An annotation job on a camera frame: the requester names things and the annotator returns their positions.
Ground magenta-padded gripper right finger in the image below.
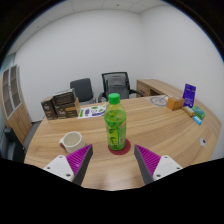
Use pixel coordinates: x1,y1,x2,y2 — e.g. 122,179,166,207
133,144,184,186

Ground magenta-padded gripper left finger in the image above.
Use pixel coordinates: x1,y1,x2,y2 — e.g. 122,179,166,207
43,143,95,187

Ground green drink bottle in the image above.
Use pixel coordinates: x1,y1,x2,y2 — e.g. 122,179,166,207
103,92,128,152

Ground white and brown mug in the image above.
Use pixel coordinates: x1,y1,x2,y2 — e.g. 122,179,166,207
58,131,86,154

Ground flat round red coaster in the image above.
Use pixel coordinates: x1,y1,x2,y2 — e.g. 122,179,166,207
107,138,132,156

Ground dark brown carton, tan flap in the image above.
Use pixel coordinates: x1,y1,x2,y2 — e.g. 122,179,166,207
54,98,82,120

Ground printed white paper sheet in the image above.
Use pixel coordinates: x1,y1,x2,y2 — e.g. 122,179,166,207
77,103,108,120

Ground small dark brown box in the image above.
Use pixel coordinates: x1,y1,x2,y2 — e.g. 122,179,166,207
40,96,59,121

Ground round grey patterned disc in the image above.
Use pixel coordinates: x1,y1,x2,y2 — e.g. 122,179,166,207
149,95,170,108

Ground orange-tan box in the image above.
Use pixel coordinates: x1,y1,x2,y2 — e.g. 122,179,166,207
166,96,186,112

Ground small blue box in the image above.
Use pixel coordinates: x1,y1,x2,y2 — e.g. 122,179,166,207
192,115,203,126

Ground small tan box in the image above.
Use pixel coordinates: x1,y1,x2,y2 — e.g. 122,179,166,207
181,105,197,118

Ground black leather sofa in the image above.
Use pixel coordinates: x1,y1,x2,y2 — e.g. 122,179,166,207
0,127,27,164

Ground small green box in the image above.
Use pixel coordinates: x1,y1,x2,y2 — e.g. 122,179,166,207
191,105,207,121

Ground dark grey padded office chair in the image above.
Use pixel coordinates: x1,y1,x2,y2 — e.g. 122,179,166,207
69,77,96,105

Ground wooden side desk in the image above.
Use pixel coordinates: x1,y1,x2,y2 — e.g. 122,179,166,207
136,78,186,100

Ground purple standing card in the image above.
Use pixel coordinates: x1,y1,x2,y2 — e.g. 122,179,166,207
182,83,197,108

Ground black mesh office chair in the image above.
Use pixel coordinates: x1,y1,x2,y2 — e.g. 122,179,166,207
97,71,145,104

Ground wooden shelf cabinet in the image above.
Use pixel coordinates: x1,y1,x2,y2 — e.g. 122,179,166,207
0,64,33,145

